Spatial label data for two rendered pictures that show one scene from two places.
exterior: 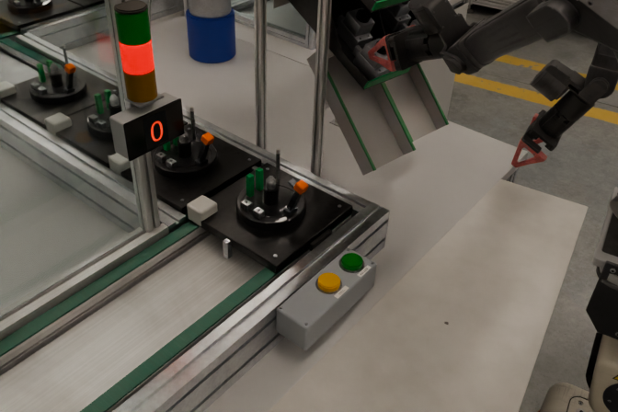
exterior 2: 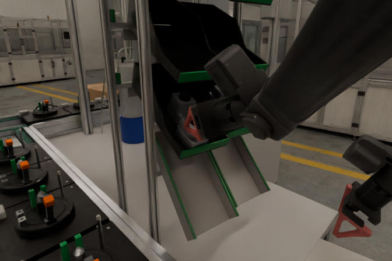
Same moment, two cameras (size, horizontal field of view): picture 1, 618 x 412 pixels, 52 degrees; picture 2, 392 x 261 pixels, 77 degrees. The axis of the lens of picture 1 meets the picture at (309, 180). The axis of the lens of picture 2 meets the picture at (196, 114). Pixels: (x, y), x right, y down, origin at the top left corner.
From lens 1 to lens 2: 0.78 m
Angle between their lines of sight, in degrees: 20
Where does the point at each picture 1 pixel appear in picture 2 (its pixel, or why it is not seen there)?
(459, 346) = not seen: outside the picture
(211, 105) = not seen: hidden behind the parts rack
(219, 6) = (136, 111)
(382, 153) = (208, 217)
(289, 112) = not seen: hidden behind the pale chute
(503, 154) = (318, 212)
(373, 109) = (203, 177)
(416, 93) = (242, 163)
